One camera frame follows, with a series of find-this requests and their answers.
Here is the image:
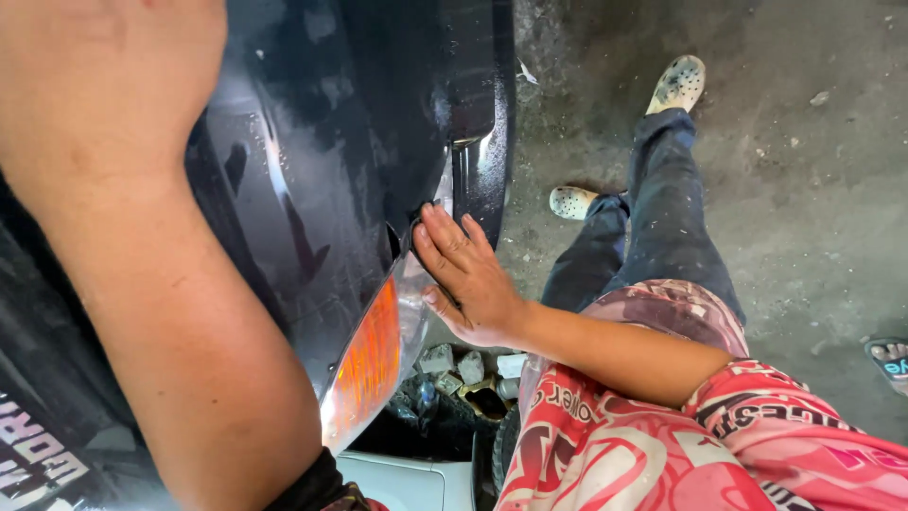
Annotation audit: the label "black shirt sleeve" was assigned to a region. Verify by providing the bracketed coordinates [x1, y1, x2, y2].
[264, 447, 387, 511]

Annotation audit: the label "person's right hand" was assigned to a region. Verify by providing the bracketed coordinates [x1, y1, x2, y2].
[412, 203, 530, 349]

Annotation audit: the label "black sanding pad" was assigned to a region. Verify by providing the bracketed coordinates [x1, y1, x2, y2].
[406, 204, 463, 310]

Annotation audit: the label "black car body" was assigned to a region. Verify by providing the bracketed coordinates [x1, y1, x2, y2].
[183, 0, 517, 402]

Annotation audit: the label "person's left hand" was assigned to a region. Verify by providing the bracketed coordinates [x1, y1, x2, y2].
[0, 0, 228, 194]

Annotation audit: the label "black rubber tire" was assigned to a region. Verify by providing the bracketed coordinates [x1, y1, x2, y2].
[491, 403, 523, 493]

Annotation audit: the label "heap of stones and rubble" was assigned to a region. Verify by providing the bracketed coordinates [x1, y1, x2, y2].
[389, 343, 529, 435]

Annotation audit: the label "dark blue jeans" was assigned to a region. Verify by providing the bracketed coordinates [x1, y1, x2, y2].
[541, 108, 748, 329]

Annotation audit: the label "white perforated clog shoe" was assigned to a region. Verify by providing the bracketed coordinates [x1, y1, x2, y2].
[645, 54, 707, 116]
[548, 186, 601, 221]

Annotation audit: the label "orange car turn signal lamp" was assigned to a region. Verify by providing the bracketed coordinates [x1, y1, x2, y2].
[321, 273, 404, 455]

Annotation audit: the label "pink printed shirt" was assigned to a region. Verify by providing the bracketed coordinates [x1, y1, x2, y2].
[494, 279, 908, 511]

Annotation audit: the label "white car panel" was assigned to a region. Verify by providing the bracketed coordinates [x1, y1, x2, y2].
[335, 450, 476, 511]

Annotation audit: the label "black cloth with white print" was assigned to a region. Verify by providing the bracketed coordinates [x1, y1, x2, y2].
[0, 170, 178, 511]

